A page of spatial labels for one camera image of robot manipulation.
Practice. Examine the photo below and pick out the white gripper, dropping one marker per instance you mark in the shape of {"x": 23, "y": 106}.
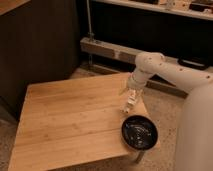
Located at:
{"x": 134, "y": 85}

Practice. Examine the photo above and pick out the small clear bottle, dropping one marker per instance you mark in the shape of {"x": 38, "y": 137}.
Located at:
{"x": 131, "y": 101}

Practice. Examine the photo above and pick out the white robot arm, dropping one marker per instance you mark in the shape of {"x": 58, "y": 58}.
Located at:
{"x": 194, "y": 141}

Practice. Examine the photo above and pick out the black ceramic bowl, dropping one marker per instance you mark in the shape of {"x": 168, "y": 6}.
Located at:
{"x": 139, "y": 132}

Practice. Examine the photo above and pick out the metal table leg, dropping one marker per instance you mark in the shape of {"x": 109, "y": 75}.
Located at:
{"x": 139, "y": 157}

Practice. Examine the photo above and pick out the metal vertical pole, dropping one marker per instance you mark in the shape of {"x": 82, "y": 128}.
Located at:
{"x": 90, "y": 31}

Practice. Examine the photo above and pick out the wooden table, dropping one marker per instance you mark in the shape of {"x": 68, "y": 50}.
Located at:
{"x": 70, "y": 122}

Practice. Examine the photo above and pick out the wooden shelf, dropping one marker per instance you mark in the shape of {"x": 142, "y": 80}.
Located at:
{"x": 158, "y": 8}

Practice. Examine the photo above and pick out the wooden beam rail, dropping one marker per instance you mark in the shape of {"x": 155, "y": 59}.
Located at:
{"x": 133, "y": 53}

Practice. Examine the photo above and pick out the black handle object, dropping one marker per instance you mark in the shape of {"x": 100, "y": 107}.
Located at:
{"x": 193, "y": 65}

